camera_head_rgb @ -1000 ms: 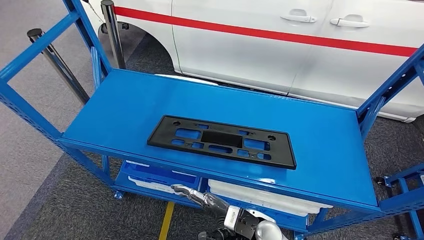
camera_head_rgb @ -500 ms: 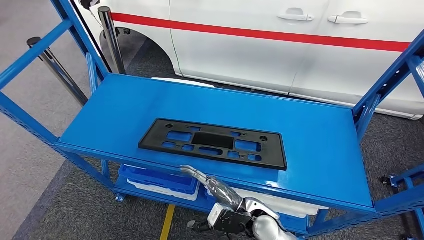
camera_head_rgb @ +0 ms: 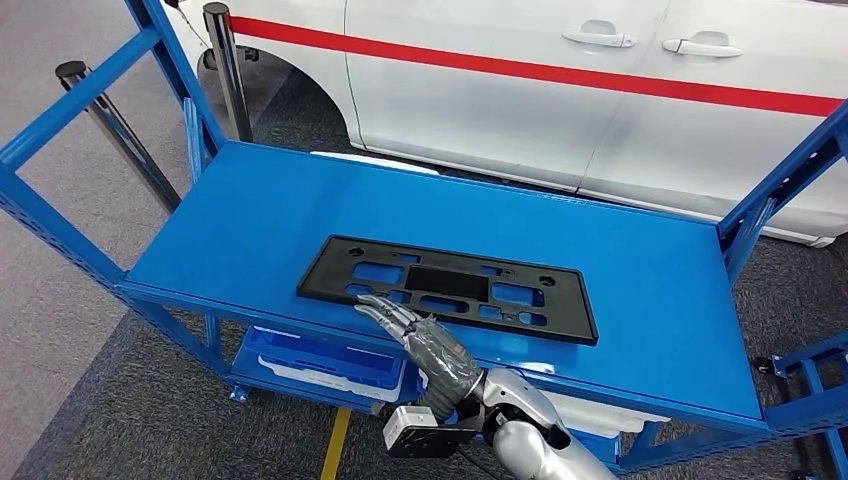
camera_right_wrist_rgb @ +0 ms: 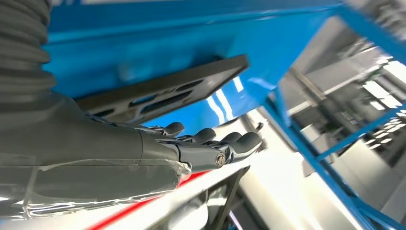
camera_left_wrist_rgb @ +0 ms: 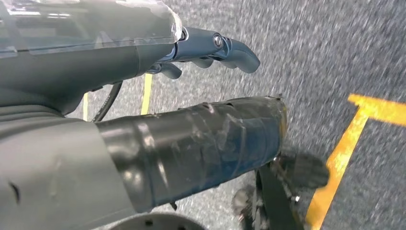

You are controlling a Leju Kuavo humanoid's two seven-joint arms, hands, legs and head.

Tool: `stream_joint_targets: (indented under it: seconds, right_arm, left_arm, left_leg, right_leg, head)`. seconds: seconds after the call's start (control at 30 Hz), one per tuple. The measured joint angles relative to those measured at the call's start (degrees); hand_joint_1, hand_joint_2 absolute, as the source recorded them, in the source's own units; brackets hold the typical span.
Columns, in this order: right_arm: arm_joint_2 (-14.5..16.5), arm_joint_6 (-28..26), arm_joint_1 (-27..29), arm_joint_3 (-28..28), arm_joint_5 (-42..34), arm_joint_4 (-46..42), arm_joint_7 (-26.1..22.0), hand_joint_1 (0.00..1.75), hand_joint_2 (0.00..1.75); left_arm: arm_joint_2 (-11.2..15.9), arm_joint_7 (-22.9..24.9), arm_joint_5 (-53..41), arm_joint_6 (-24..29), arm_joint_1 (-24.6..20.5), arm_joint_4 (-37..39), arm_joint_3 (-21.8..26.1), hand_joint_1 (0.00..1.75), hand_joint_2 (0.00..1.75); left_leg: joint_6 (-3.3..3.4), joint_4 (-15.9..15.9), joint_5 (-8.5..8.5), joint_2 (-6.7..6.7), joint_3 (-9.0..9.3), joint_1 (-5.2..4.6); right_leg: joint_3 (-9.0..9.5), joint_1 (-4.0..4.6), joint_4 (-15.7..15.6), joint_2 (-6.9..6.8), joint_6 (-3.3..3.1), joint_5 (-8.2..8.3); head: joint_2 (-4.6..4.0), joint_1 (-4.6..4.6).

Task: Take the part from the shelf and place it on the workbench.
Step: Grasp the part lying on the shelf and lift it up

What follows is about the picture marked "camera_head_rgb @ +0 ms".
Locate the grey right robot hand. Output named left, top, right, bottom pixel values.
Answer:
left=354, top=294, right=488, bottom=400

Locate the black plastic bracket part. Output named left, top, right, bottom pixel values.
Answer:
left=296, top=234, right=600, bottom=348

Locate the blue metal shelf rack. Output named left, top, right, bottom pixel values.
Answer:
left=0, top=0, right=848, bottom=480

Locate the small white plastic bin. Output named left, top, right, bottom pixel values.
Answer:
left=256, top=354, right=404, bottom=405

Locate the small blue plastic bin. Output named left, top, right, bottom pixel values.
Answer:
left=241, top=325, right=407, bottom=390

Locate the white car with red stripe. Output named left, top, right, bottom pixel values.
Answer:
left=162, top=0, right=848, bottom=248

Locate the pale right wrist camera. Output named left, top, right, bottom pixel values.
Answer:
left=382, top=404, right=482, bottom=461

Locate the chrome stanchion post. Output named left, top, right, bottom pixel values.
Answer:
left=54, top=60, right=183, bottom=215
left=201, top=1, right=255, bottom=144

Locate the blue wheeled cart frame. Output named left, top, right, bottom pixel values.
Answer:
left=755, top=330, right=848, bottom=480

